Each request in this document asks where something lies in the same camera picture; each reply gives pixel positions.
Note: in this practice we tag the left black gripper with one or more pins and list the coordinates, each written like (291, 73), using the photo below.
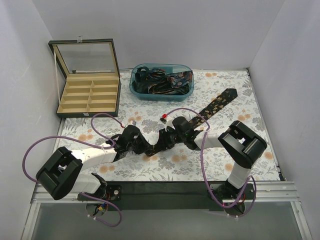
(144, 148)

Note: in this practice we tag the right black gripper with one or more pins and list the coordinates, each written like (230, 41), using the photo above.
(161, 141)

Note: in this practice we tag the black gold floral tie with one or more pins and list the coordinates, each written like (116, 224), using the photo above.
(226, 97)

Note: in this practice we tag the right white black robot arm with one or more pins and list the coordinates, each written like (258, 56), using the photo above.
(243, 145)

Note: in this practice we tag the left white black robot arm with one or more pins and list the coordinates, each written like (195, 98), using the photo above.
(63, 172)

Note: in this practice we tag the pile of dark ties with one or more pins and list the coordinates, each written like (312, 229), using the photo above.
(154, 81)

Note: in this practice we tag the floral patterned table mat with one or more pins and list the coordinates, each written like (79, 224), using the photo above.
(178, 163)

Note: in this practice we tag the blue floral tie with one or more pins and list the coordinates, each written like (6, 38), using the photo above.
(180, 79)

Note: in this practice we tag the teal plastic bin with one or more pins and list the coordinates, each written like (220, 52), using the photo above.
(169, 68)

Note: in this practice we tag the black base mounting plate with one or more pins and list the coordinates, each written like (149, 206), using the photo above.
(170, 195)

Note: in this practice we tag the black compartment display box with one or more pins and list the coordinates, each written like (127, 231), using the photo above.
(92, 77)

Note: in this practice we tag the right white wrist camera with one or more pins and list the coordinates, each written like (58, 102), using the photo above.
(167, 120)

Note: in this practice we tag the aluminium frame rail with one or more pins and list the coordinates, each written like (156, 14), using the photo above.
(275, 213)

